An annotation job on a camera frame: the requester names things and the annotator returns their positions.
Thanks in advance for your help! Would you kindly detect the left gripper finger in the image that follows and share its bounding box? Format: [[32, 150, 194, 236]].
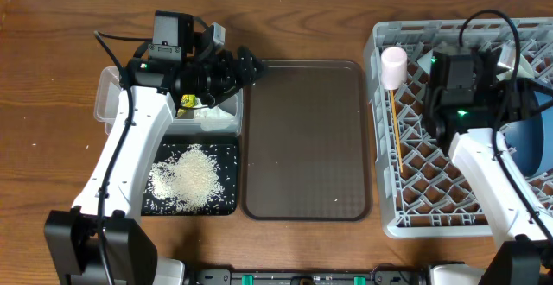
[[208, 85, 240, 108], [237, 46, 266, 86]]

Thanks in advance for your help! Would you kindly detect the white tissue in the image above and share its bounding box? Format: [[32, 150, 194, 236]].
[[192, 105, 234, 123]]

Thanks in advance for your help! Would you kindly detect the green snack wrapper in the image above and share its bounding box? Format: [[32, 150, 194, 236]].
[[177, 95, 201, 118]]

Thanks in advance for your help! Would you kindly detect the pink plastic cup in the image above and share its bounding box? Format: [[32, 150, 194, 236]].
[[380, 47, 408, 91]]

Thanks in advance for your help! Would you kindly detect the light blue small bowl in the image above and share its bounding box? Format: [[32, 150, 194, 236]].
[[416, 49, 434, 74]]

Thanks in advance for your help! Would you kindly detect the mint green bowl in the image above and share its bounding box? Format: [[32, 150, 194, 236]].
[[496, 44, 534, 81]]

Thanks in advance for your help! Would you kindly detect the dark blue plate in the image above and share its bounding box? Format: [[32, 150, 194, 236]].
[[502, 108, 552, 177]]

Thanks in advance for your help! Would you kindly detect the white cooked rice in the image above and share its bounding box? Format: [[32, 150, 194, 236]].
[[144, 142, 238, 215]]

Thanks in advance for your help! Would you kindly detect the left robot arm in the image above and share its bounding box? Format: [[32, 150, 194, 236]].
[[44, 43, 266, 284]]

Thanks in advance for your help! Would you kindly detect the grey dishwasher rack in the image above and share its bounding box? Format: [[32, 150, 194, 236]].
[[364, 15, 552, 238]]

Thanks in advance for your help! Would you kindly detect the wooden chopstick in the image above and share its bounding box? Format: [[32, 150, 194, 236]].
[[389, 90, 404, 174]]

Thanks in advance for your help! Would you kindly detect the black plastic tray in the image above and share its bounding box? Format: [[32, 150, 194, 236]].
[[140, 134, 241, 217]]

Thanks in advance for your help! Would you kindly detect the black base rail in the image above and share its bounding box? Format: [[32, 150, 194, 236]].
[[190, 266, 430, 285]]

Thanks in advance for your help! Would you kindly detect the clear plastic bin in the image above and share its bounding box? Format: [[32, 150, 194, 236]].
[[94, 66, 244, 135]]

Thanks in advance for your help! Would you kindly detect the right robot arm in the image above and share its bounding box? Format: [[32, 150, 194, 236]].
[[423, 48, 552, 284]]

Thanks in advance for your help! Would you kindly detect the brown serving tray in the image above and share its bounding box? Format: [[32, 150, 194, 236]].
[[242, 60, 372, 221]]

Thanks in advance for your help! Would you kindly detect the left black cable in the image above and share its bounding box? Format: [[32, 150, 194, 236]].
[[92, 30, 155, 285]]

